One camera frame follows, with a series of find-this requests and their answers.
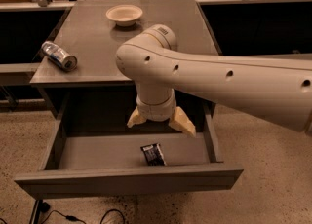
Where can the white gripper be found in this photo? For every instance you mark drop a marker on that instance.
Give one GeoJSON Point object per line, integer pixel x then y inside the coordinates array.
{"type": "Point", "coordinates": [157, 112]}

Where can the dark blue rxbar wrapper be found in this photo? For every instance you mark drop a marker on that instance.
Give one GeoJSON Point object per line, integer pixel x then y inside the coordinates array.
{"type": "Point", "coordinates": [153, 155]}

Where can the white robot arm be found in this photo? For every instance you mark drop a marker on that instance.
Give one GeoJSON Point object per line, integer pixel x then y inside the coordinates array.
{"type": "Point", "coordinates": [276, 89]}

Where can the open grey top drawer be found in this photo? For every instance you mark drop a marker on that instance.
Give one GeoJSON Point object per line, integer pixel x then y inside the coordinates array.
{"type": "Point", "coordinates": [85, 164]}

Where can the grey drawer cabinet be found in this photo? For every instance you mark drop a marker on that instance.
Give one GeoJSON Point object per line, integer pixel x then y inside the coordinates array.
{"type": "Point", "coordinates": [96, 95]}

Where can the silver blue drink can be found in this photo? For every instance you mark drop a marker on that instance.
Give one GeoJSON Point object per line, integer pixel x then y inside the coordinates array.
{"type": "Point", "coordinates": [59, 56]}

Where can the white paper bowl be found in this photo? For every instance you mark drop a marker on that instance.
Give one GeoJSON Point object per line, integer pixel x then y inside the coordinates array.
{"type": "Point", "coordinates": [124, 15]}

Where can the black power adapter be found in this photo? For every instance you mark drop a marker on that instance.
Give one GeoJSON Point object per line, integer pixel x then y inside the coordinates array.
{"type": "Point", "coordinates": [39, 207]}

